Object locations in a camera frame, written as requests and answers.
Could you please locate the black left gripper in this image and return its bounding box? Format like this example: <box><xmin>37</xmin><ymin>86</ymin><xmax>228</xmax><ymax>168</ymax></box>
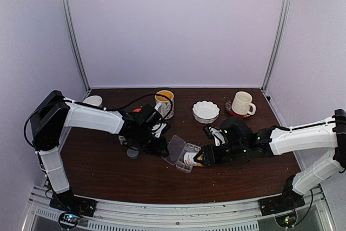
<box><xmin>135</xmin><ymin>126</ymin><xmax>170</xmax><ymax>157</ymax></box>

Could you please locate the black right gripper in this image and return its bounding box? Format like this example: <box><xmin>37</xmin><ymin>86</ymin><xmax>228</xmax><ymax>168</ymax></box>
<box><xmin>194</xmin><ymin>141</ymin><xmax>247</xmax><ymax>167</ymax></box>

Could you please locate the grey-capped orange label bottle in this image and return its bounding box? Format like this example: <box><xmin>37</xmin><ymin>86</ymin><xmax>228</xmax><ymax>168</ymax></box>
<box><xmin>183</xmin><ymin>151</ymin><xmax>203</xmax><ymax>167</ymax></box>

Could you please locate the grey bottle cap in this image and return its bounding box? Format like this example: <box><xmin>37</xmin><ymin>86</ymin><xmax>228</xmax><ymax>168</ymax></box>
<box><xmin>127</xmin><ymin>147</ymin><xmax>139</xmax><ymax>160</ymax></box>

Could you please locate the clear plastic pill organizer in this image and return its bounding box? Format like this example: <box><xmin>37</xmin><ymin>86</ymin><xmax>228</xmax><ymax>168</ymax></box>
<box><xmin>162</xmin><ymin>135</ymin><xmax>201</xmax><ymax>173</ymax></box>

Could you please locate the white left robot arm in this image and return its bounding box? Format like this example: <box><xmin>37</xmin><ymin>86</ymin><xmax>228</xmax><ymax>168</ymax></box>
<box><xmin>24</xmin><ymin>90</ymin><xmax>169</xmax><ymax>212</ymax></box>

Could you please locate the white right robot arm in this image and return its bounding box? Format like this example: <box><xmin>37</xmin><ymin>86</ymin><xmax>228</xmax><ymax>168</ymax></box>
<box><xmin>194</xmin><ymin>109</ymin><xmax>345</xmax><ymax>210</ymax></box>

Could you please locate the orange pill bottle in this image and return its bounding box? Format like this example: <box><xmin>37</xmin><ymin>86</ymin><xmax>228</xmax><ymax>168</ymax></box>
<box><xmin>133</xmin><ymin>108</ymin><xmax>142</xmax><ymax>113</ymax></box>

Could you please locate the yellow-lined patterned mug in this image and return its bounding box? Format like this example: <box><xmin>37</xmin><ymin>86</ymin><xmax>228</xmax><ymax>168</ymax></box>
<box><xmin>155</xmin><ymin>90</ymin><xmax>174</xmax><ymax>120</ymax></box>

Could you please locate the white scalloped dish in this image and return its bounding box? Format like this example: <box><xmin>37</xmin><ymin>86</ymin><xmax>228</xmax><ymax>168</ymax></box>
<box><xmin>192</xmin><ymin>101</ymin><xmax>220</xmax><ymax>124</ymax></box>

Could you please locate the white ceramic bowl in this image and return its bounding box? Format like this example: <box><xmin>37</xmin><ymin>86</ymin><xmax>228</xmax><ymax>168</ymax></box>
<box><xmin>83</xmin><ymin>95</ymin><xmax>103</xmax><ymax>107</ymax></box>

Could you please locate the red saucer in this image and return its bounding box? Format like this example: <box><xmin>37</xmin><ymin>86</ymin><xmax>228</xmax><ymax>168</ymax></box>
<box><xmin>225</xmin><ymin>100</ymin><xmax>251</xmax><ymax>119</ymax></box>

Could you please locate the white ribbed cup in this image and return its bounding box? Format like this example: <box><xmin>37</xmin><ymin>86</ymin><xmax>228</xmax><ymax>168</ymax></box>
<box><xmin>231</xmin><ymin>91</ymin><xmax>256</xmax><ymax>116</ymax></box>

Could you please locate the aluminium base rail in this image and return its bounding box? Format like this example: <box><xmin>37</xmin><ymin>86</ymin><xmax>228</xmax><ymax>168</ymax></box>
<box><xmin>18</xmin><ymin>185</ymin><xmax>336</xmax><ymax>230</ymax></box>

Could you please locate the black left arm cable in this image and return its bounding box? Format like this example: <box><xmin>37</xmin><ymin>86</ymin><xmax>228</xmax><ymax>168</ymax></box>
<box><xmin>23</xmin><ymin>93</ymin><xmax>175</xmax><ymax>150</ymax></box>

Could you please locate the aluminium frame post left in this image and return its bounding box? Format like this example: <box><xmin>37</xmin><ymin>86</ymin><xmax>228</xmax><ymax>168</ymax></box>
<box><xmin>61</xmin><ymin>0</ymin><xmax>91</xmax><ymax>94</ymax></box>

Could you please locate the aluminium frame post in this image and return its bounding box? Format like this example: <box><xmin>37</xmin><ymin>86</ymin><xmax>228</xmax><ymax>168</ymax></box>
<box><xmin>61</xmin><ymin>0</ymin><xmax>91</xmax><ymax>94</ymax></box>
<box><xmin>261</xmin><ymin>0</ymin><xmax>291</xmax><ymax>96</ymax></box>

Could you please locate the aluminium frame post right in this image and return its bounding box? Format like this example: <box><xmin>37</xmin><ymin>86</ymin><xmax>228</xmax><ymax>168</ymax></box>
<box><xmin>261</xmin><ymin>0</ymin><xmax>291</xmax><ymax>96</ymax></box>

